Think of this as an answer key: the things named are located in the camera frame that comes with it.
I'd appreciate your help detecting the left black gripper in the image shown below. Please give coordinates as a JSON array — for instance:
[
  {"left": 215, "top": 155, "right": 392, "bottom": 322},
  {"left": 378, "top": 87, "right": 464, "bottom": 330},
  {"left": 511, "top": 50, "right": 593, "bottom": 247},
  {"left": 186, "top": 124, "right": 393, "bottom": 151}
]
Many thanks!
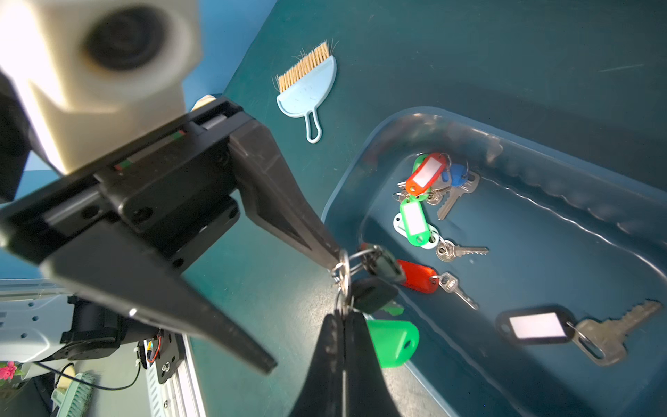
[{"left": 1, "top": 97, "right": 340, "bottom": 374}]

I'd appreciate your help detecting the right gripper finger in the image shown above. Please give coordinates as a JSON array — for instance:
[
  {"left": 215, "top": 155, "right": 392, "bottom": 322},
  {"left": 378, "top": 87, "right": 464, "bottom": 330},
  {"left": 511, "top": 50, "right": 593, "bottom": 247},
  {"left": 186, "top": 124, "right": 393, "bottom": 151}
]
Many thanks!
[{"left": 289, "top": 311, "right": 400, "bottom": 416}]

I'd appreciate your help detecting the black fob key bunch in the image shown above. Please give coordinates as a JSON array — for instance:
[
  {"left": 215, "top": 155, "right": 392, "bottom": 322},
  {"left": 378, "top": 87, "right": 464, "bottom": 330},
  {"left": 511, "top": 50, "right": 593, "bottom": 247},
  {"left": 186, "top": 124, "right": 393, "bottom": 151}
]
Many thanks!
[{"left": 331, "top": 243, "right": 420, "bottom": 369}]

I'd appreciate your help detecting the red tag key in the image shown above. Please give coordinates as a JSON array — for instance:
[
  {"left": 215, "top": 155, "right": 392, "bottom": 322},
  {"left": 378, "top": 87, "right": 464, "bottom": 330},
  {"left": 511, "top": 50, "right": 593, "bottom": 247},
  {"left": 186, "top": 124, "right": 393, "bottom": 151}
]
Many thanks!
[{"left": 398, "top": 260, "right": 479, "bottom": 310}]

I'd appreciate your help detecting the translucent blue storage box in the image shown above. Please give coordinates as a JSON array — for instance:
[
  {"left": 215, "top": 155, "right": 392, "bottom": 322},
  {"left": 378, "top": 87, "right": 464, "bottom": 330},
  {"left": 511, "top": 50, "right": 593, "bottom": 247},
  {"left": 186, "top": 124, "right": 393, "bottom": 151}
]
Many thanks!
[{"left": 324, "top": 107, "right": 666, "bottom": 416}]

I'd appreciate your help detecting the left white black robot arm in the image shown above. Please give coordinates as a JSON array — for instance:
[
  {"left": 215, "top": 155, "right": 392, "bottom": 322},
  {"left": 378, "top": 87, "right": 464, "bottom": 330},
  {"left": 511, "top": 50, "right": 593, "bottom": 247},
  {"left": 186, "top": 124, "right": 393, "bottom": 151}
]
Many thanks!
[{"left": 1, "top": 98, "right": 340, "bottom": 374}]

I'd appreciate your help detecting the green tag key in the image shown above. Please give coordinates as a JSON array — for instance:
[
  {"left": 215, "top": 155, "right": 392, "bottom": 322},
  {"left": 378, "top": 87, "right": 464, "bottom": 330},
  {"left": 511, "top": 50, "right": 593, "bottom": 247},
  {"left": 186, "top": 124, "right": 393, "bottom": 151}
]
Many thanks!
[{"left": 399, "top": 196, "right": 490, "bottom": 262}]

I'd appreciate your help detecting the orange tag key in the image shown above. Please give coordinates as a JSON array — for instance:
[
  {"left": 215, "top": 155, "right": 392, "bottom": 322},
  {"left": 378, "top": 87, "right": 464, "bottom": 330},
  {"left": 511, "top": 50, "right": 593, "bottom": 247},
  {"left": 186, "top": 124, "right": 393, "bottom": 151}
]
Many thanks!
[{"left": 396, "top": 153, "right": 452, "bottom": 205}]

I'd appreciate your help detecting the blue tag key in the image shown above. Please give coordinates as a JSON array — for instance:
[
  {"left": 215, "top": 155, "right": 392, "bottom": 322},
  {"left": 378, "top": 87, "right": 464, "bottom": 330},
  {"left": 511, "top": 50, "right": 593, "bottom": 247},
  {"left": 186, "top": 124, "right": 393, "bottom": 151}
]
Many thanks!
[{"left": 437, "top": 164, "right": 480, "bottom": 221}]

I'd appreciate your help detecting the black tag silver key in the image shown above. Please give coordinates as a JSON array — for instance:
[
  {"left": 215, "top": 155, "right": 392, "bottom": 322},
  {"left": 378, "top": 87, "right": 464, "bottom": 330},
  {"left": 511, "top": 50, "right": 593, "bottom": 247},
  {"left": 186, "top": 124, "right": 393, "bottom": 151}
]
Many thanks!
[{"left": 495, "top": 300, "right": 664, "bottom": 367}]

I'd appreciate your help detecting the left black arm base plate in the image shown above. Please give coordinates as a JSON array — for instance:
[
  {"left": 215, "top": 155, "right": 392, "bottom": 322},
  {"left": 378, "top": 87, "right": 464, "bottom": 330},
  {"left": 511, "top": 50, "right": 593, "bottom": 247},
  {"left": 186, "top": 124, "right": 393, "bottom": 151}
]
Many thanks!
[{"left": 138, "top": 330, "right": 185, "bottom": 384}]

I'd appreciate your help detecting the aluminium front rail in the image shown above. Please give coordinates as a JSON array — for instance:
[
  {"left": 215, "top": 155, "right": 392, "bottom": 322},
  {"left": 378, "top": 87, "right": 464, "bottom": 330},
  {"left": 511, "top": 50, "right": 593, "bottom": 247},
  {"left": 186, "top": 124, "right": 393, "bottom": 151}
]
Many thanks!
[{"left": 146, "top": 335, "right": 207, "bottom": 417}]

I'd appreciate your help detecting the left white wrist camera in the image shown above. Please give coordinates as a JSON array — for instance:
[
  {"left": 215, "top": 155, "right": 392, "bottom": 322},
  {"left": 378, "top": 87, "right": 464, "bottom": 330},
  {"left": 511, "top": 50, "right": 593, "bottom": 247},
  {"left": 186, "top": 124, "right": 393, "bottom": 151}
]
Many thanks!
[{"left": 1, "top": 1, "right": 203, "bottom": 174}]

